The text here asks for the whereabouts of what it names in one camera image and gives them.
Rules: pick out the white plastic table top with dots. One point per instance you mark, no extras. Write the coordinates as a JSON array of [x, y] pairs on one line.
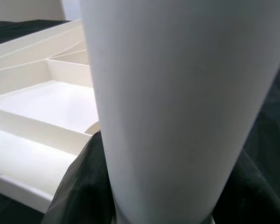
[[49, 105]]

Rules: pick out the white plastic table leg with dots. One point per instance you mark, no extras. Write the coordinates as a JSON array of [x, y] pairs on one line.
[[177, 93]]

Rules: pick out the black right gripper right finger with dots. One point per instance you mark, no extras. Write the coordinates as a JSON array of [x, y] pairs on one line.
[[252, 198]]

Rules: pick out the black table cloth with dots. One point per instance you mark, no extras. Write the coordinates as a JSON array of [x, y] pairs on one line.
[[275, 105]]

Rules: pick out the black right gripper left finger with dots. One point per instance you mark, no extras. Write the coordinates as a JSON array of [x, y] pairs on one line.
[[84, 186]]

